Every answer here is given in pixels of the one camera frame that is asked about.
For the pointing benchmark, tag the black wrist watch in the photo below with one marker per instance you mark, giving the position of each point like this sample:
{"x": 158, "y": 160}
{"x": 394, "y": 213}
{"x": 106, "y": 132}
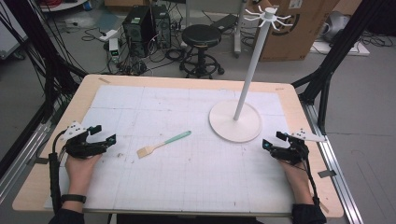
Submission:
{"x": 73, "y": 198}

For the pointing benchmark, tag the person's right hand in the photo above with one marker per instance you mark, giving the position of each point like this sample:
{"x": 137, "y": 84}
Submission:
{"x": 297, "y": 180}

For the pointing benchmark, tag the aluminium rail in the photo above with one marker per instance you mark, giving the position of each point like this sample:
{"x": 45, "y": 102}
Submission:
{"x": 339, "y": 180}
{"x": 21, "y": 161}

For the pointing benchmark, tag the black metal frame strut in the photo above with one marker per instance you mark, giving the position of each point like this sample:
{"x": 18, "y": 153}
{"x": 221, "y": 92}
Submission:
{"x": 46, "y": 62}
{"x": 330, "y": 62}

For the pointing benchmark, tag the dark tape strip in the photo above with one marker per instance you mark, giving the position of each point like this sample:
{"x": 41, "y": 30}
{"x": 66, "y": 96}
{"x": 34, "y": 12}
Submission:
{"x": 41, "y": 160}
{"x": 327, "y": 173}

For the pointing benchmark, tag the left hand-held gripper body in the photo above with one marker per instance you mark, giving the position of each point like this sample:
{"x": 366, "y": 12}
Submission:
{"x": 81, "y": 148}

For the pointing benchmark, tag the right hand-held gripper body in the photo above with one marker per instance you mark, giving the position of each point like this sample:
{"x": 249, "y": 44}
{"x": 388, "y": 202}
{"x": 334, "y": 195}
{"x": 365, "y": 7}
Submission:
{"x": 292, "y": 153}

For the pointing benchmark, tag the black round stool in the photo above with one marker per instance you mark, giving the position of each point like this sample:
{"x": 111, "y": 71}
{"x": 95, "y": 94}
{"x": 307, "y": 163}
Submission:
{"x": 201, "y": 37}

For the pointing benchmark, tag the white grid mat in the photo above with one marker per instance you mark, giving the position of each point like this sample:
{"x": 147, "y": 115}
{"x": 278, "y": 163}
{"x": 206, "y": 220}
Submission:
{"x": 174, "y": 180}

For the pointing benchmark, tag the tan tape strip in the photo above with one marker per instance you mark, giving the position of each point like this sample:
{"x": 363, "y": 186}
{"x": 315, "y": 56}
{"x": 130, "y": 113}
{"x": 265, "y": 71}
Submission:
{"x": 104, "y": 80}

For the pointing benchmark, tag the large black computer tower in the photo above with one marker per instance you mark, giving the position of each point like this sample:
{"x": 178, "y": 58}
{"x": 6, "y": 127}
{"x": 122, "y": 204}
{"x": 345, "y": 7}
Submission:
{"x": 138, "y": 31}

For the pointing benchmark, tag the grey bag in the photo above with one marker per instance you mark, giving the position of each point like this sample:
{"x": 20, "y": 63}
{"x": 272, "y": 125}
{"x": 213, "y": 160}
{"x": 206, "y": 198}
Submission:
{"x": 337, "y": 25}

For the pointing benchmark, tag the white hook rack stand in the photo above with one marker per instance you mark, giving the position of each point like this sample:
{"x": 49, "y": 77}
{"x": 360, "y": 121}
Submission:
{"x": 235, "y": 124}

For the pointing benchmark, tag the slim black computer tower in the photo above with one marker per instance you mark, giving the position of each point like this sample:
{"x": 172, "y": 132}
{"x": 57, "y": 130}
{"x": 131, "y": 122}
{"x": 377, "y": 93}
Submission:
{"x": 162, "y": 25}

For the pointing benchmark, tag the white foam board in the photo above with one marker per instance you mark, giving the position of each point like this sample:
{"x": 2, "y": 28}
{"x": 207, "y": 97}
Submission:
{"x": 342, "y": 48}

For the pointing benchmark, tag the person's left hand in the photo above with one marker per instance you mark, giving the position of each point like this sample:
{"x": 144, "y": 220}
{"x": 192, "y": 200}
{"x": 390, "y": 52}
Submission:
{"x": 77, "y": 174}

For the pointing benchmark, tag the grey metal stand post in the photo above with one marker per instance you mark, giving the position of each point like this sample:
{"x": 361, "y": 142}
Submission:
{"x": 239, "y": 28}

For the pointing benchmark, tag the brown cardboard box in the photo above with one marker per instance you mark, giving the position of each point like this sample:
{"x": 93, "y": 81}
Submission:
{"x": 299, "y": 37}

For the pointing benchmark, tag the white device with green display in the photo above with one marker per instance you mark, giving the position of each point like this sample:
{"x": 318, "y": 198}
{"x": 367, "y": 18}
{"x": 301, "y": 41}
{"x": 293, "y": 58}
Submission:
{"x": 114, "y": 48}

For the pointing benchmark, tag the white power strip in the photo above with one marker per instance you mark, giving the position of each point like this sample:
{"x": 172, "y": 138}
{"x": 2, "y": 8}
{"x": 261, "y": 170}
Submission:
{"x": 109, "y": 35}

